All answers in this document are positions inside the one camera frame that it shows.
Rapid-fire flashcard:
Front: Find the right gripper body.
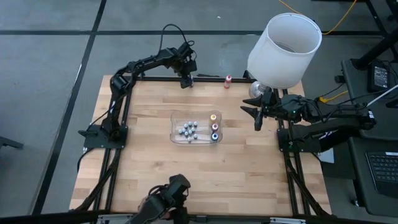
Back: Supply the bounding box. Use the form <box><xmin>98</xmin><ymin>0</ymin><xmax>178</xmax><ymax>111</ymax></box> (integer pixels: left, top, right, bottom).
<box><xmin>254</xmin><ymin>88</ymin><xmax>282</xmax><ymax>131</ymax></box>

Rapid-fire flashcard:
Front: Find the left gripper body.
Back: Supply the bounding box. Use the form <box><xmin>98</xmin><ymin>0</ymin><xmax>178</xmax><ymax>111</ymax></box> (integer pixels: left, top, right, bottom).
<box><xmin>172</xmin><ymin>42</ymin><xmax>198</xmax><ymax>80</ymax></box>

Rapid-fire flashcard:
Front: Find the white shade table lamp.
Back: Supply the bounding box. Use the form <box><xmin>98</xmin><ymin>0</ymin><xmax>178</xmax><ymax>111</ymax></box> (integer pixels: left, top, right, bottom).
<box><xmin>247</xmin><ymin>12</ymin><xmax>323</xmax><ymax>100</ymax></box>

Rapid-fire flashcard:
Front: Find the clear plastic bin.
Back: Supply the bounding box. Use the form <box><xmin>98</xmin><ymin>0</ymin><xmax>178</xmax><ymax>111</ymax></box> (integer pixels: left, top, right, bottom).
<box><xmin>169</xmin><ymin>109</ymin><xmax>223</xmax><ymax>146</ymax></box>

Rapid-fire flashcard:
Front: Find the white paper sheet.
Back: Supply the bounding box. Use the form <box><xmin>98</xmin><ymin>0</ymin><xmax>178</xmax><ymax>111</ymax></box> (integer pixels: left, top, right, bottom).
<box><xmin>318</xmin><ymin>148</ymin><xmax>335</xmax><ymax>164</ymax></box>

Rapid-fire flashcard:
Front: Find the dark grey side desk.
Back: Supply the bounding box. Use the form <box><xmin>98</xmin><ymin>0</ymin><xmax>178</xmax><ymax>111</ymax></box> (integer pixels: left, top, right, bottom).
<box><xmin>340</xmin><ymin>58</ymin><xmax>398</xmax><ymax>218</ymax></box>

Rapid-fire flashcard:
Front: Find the thin white rod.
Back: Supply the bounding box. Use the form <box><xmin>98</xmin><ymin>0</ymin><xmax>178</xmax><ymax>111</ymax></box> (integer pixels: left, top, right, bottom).
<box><xmin>366</xmin><ymin>84</ymin><xmax>398</xmax><ymax>107</ymax></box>

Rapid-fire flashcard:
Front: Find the black metal stand leg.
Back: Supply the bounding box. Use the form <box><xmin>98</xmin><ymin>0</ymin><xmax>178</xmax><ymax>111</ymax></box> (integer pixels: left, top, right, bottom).
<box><xmin>351</xmin><ymin>29</ymin><xmax>398</xmax><ymax>71</ymax></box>

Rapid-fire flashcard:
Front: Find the laptop keyboard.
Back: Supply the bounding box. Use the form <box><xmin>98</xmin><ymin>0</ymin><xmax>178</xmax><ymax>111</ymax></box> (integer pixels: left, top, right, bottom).
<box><xmin>365</xmin><ymin>151</ymin><xmax>398</xmax><ymax>198</ymax></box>

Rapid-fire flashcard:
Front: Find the black chair base leg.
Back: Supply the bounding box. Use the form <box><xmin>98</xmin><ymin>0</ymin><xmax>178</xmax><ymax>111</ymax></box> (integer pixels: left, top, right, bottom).
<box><xmin>0</xmin><ymin>135</ymin><xmax>25</xmax><ymax>150</ymax></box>

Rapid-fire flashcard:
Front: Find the black left wrist camera cable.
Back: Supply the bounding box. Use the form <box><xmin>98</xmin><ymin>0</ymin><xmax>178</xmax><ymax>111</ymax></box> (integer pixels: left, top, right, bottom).
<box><xmin>159</xmin><ymin>23</ymin><xmax>197</xmax><ymax>62</ymax></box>

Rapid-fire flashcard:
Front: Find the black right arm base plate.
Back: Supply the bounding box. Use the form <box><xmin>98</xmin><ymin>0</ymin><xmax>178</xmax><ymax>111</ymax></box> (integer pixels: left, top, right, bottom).
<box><xmin>277</xmin><ymin>127</ymin><xmax>323</xmax><ymax>154</ymax></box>

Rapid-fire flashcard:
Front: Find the black sleeved cable bundle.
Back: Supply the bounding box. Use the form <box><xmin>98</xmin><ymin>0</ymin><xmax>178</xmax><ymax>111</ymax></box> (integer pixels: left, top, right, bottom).
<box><xmin>284</xmin><ymin>152</ymin><xmax>332</xmax><ymax>216</ymax></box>
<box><xmin>74</xmin><ymin>151</ymin><xmax>121</xmax><ymax>212</ymax></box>

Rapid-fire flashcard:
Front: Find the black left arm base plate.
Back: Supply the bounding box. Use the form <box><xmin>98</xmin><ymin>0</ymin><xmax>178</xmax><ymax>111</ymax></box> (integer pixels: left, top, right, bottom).
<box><xmin>78</xmin><ymin>123</ymin><xmax>129</xmax><ymax>149</ymax></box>

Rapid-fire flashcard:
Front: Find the yellow power cord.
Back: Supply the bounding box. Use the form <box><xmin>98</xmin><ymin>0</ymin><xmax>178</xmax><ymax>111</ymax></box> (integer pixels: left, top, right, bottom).
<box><xmin>277</xmin><ymin>0</ymin><xmax>358</xmax><ymax>35</ymax></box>

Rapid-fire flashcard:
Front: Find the black front frame bar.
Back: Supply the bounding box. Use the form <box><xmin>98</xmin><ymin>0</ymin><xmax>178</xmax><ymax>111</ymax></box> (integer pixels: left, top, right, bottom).
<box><xmin>0</xmin><ymin>208</ymin><xmax>398</xmax><ymax>224</ymax></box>

